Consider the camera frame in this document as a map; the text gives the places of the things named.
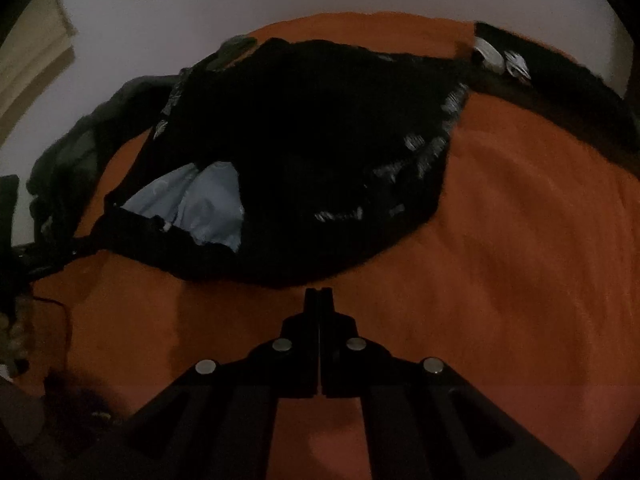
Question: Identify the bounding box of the folded black clothes stack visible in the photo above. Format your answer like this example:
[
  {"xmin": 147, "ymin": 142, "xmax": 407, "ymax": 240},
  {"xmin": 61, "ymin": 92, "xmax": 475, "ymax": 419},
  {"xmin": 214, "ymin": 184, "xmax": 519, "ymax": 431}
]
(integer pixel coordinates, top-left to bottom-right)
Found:
[{"xmin": 470, "ymin": 21, "xmax": 640, "ymax": 161}]

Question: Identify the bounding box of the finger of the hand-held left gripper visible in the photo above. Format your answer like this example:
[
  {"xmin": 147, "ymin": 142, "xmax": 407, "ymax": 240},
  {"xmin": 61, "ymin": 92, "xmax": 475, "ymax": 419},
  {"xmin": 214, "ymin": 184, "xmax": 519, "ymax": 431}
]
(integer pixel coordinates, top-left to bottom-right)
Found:
[{"xmin": 22, "ymin": 230, "xmax": 108, "ymax": 273}]

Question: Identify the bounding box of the orange blanket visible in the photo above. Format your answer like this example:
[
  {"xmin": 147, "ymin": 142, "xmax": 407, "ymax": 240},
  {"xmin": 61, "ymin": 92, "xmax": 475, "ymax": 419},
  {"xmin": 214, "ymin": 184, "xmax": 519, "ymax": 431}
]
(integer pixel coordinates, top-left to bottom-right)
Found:
[{"xmin": 30, "ymin": 10, "xmax": 640, "ymax": 480}]

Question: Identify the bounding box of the black paisley print garment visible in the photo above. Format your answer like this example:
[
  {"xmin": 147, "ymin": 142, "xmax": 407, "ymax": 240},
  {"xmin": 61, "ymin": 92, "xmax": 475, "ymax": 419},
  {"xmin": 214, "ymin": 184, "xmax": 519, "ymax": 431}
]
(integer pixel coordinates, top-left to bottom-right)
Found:
[{"xmin": 102, "ymin": 37, "xmax": 473, "ymax": 288}]

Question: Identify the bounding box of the person's left hand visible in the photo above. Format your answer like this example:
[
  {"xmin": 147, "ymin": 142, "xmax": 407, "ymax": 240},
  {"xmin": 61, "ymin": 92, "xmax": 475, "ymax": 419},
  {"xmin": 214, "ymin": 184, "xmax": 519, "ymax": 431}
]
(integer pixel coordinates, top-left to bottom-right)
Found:
[{"xmin": 0, "ymin": 295, "xmax": 32, "ymax": 373}]

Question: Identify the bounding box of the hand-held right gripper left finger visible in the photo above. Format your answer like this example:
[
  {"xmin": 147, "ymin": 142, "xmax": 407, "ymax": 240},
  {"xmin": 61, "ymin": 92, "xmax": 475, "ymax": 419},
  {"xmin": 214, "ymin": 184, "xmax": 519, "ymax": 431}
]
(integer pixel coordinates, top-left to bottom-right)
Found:
[{"xmin": 60, "ymin": 287, "xmax": 321, "ymax": 480}]

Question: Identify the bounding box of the grey-green cloth piece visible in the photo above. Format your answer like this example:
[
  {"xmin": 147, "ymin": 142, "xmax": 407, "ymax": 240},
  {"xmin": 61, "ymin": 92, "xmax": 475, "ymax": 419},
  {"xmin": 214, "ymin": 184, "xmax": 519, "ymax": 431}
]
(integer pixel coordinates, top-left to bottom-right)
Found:
[{"xmin": 212, "ymin": 35, "xmax": 261, "ymax": 71}]

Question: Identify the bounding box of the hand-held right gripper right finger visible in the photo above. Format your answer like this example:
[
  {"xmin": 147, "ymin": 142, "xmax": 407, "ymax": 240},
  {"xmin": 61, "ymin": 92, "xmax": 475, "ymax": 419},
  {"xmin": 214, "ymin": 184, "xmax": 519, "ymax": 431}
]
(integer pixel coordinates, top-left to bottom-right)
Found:
[{"xmin": 320, "ymin": 287, "xmax": 581, "ymax": 480}]

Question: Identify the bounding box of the dark grey clothes pile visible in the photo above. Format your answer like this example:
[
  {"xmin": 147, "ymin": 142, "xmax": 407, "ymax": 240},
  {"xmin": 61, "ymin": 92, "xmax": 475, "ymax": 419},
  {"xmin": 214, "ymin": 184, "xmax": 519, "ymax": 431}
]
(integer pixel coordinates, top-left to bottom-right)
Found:
[{"xmin": 27, "ymin": 75, "xmax": 183, "ymax": 261}]

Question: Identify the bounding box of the thin gripper cable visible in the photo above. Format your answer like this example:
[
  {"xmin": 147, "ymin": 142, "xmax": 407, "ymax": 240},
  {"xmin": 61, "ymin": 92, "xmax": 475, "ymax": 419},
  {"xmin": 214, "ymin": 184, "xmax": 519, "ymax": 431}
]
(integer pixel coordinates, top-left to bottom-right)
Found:
[{"xmin": 32, "ymin": 297, "xmax": 72, "ymax": 356}]

